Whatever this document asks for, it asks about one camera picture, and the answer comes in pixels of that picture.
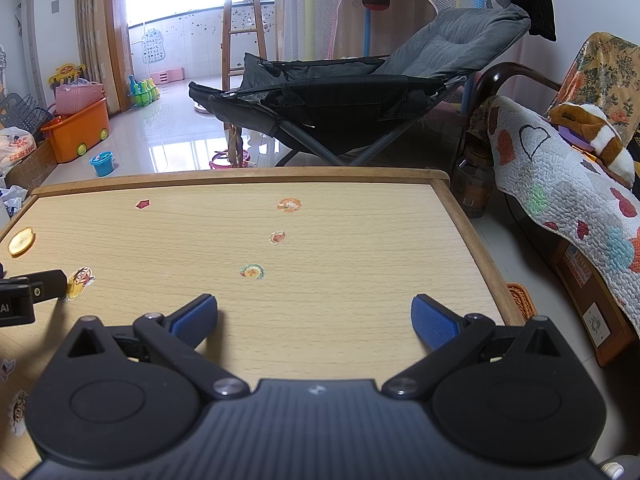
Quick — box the purple toy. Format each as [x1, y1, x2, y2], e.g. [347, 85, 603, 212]
[557, 125, 596, 153]

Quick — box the brown cartoon sticker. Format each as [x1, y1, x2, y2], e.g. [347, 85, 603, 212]
[7, 390, 31, 436]

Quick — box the yellow toy rack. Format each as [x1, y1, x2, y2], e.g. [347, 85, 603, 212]
[48, 62, 87, 86]

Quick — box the cartoon boy sticker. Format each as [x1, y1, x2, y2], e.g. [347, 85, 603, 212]
[64, 267, 96, 303]

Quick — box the brown braided rope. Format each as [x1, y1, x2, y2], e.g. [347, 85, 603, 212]
[227, 125, 247, 168]

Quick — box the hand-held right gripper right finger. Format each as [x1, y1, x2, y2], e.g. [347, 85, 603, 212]
[382, 294, 583, 401]

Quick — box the brown white plush toy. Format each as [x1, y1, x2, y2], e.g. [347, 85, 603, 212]
[549, 102, 637, 188]

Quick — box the orange wheeled storage bin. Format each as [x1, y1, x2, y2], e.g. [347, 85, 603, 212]
[41, 97, 111, 163]

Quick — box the white wall chart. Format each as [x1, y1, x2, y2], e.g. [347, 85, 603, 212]
[141, 27, 167, 65]

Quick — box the heart patterned quilt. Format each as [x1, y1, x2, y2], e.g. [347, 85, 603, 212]
[487, 95, 640, 331]

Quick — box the white blue plastic bag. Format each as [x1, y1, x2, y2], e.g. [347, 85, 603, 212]
[0, 185, 28, 221]

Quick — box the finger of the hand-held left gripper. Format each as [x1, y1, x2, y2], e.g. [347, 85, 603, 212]
[7, 269, 68, 306]

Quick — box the pink toy basket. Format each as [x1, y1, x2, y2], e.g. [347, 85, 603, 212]
[210, 150, 251, 170]

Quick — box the orange wicker basket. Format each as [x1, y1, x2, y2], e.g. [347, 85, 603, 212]
[507, 282, 536, 321]

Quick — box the wooden sofa base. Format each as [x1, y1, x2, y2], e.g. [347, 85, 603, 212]
[550, 240, 638, 366]

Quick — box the white standing air conditioner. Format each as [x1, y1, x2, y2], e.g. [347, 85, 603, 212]
[31, 0, 83, 108]

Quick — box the yellow round sticker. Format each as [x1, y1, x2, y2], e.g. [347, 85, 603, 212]
[7, 227, 36, 257]

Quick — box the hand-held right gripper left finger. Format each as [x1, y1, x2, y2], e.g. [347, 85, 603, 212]
[60, 294, 251, 401]

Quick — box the cardboard box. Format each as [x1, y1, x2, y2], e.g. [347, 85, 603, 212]
[5, 137, 58, 191]

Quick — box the red printed plastic bag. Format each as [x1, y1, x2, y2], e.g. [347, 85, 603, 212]
[0, 127, 37, 168]

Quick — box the dark wooden armchair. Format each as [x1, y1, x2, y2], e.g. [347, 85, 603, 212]
[450, 62, 566, 176]

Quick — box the wooden low table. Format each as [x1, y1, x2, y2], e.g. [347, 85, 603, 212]
[0, 167, 526, 466]

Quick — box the pink plastic basket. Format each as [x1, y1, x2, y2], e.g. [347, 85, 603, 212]
[55, 81, 104, 116]

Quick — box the black plastic basket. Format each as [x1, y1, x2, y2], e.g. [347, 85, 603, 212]
[0, 92, 53, 143]

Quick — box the green toy bowling set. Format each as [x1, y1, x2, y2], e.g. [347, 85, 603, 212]
[128, 75, 161, 107]

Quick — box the grey folding lounge chair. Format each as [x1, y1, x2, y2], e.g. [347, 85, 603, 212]
[188, 4, 532, 167]

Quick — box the wooden bar stool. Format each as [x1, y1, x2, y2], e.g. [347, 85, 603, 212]
[217, 0, 268, 92]

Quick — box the beige curtain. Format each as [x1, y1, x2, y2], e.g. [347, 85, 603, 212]
[75, 0, 132, 116]

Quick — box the blue toy bucket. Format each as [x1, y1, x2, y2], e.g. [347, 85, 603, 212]
[90, 152, 116, 177]

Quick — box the floral golden cushion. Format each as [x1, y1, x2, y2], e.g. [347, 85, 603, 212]
[547, 32, 640, 156]

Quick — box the brown jar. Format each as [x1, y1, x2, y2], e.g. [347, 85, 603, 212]
[452, 147, 496, 218]

